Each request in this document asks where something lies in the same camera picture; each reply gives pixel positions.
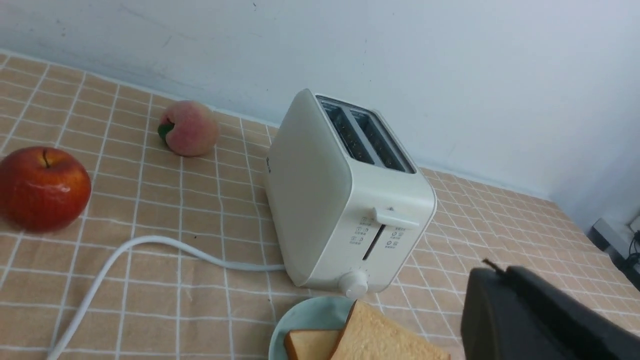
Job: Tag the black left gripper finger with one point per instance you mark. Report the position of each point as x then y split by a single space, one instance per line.
514 314

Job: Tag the toasted bread slice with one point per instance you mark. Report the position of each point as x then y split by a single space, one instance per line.
311 344
369 335

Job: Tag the grey box at table edge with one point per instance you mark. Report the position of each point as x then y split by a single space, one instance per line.
621 243

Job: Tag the light blue round plate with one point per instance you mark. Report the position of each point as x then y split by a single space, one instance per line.
317 313

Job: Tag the white two-slot toaster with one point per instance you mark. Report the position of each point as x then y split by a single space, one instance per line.
348 202

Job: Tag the checkered beige tablecloth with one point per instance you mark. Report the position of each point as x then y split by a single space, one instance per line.
158 304

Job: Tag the pink peach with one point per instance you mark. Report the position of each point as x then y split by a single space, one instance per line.
189 128

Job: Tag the red apple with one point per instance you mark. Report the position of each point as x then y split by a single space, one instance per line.
42 189

